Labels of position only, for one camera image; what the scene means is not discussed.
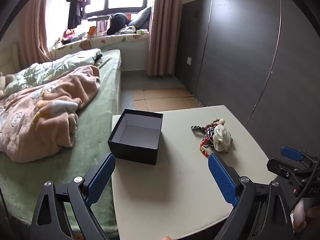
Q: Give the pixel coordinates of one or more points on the white wall socket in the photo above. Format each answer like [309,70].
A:
[189,60]

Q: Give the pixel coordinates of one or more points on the pink fleece blanket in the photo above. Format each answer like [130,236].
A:
[38,122]

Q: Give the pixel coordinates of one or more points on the flattened cardboard sheets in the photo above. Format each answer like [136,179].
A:
[165,99]

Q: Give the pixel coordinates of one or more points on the black jewelry box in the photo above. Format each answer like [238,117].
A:
[136,136]

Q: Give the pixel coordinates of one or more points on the right pink curtain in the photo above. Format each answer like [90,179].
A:
[163,37]

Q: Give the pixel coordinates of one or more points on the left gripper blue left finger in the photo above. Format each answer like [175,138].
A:
[97,177]

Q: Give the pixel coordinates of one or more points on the beige plush toy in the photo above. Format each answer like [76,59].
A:
[4,81]

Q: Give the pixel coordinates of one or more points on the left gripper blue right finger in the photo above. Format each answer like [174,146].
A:
[226,178]

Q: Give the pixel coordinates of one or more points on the dark hanging clothes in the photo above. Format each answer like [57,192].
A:
[76,12]

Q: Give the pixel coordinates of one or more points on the pink curtain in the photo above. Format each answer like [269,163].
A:
[163,37]
[32,34]

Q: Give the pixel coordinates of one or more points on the colourful plush toy on sill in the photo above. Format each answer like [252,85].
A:
[68,35]

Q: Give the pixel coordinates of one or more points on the light green floral duvet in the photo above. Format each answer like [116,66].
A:
[42,73]

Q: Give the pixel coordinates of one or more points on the white cloth pouch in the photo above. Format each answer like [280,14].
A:
[221,139]

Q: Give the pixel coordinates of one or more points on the green bed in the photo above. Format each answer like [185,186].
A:
[21,183]

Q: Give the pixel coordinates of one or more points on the person's right hand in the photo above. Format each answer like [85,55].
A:
[306,208]

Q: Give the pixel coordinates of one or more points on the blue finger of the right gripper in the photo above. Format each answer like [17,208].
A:
[291,154]
[281,168]

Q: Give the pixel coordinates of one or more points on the floral window seat cushion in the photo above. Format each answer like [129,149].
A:
[93,43]

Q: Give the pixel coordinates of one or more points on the left pink curtain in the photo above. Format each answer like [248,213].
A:
[32,34]

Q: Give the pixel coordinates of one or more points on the black bag on sill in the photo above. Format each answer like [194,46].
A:
[118,22]

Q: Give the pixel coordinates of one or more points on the grey pillow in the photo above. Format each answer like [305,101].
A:
[143,19]

